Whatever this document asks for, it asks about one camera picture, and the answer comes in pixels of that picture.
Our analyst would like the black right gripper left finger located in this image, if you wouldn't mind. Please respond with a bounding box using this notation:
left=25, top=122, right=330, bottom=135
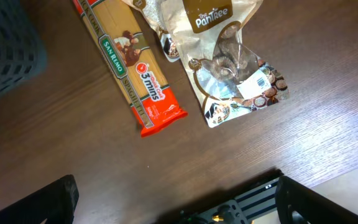
left=0, top=174, right=79, bottom=224

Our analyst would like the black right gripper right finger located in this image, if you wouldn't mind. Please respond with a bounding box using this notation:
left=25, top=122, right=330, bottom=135
left=275, top=175, right=358, bottom=224

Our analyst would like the beige Pantree mushroom pouch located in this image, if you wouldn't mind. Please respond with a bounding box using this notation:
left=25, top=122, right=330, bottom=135
left=160, top=0, right=289, bottom=128

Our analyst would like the San Remo spaghetti packet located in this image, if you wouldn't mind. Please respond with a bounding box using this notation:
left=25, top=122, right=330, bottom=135
left=73, top=0, right=188, bottom=137

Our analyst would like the grey plastic basket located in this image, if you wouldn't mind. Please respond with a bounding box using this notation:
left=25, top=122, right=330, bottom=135
left=0, top=0, right=47, bottom=96

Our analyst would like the aluminium frame rail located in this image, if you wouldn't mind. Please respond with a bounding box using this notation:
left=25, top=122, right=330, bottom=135
left=177, top=175, right=280, bottom=224

